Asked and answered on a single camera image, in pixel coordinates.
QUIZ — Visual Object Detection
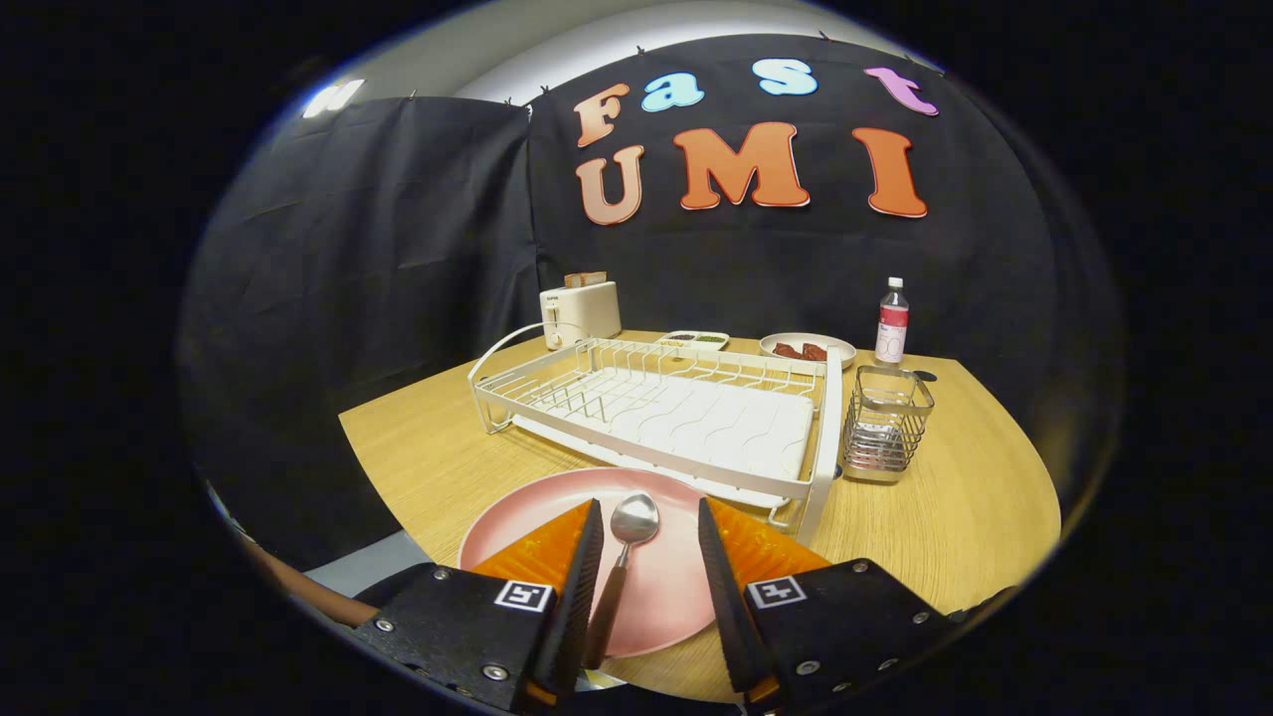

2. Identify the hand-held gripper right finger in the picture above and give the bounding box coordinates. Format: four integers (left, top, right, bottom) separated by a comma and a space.
696, 497, 961, 709

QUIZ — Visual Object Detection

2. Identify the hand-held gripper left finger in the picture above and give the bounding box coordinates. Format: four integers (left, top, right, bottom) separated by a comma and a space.
353, 497, 606, 715

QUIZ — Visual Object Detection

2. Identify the pink plate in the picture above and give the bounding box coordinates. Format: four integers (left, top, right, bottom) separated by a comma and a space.
458, 467, 797, 659

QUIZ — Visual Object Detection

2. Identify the metal spoon with brown handle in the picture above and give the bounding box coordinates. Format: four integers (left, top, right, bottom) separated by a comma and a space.
582, 492, 661, 670

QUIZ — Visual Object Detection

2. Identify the white wire dish rack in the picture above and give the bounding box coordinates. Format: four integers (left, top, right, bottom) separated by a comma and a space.
467, 323, 844, 546

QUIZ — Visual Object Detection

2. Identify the metal wire basket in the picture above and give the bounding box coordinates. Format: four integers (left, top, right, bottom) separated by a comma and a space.
842, 365, 936, 485

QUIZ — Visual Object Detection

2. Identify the white round plate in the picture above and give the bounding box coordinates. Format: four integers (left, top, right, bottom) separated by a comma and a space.
759, 332, 857, 371

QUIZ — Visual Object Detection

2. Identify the white toaster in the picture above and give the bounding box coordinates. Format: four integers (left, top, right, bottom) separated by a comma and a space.
539, 280, 623, 351

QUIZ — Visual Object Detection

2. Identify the clear bottle with red label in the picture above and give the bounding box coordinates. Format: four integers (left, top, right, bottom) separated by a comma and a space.
874, 276, 911, 366

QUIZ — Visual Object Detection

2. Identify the black backdrop cloth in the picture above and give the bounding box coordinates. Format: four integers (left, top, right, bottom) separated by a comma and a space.
179, 35, 1125, 598

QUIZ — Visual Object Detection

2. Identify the ceiling light panel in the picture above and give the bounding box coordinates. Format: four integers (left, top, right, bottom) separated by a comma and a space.
301, 78, 366, 120

